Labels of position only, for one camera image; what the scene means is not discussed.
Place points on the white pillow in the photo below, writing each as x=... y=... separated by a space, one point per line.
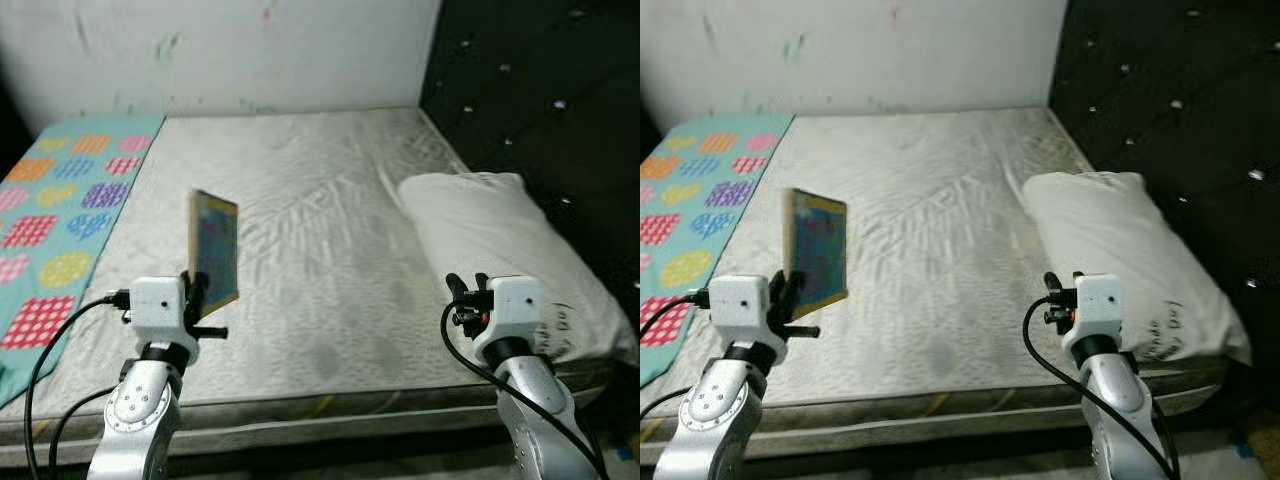
x=480 y=230
x=1110 y=230

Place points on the yellow blue children's book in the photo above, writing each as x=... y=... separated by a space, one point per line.
x=820 y=250
x=215 y=250

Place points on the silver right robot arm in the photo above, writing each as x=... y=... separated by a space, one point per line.
x=535 y=400
x=1120 y=400

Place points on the grey quilted mattress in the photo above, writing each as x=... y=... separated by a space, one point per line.
x=330 y=250
x=950 y=250

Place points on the teal blanket with colourful shapes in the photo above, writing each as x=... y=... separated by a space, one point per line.
x=690 y=200
x=60 y=200

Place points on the dark bed base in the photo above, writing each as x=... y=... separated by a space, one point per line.
x=950 y=457
x=350 y=457

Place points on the black tufted headboard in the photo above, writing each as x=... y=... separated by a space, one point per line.
x=1170 y=80
x=540 y=80

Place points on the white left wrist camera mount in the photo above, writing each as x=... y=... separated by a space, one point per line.
x=745 y=305
x=158 y=305

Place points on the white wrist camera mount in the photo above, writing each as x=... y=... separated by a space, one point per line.
x=1095 y=305
x=745 y=305
x=158 y=305
x=510 y=305

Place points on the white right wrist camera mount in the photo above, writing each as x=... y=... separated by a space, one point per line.
x=510 y=305
x=1095 y=305

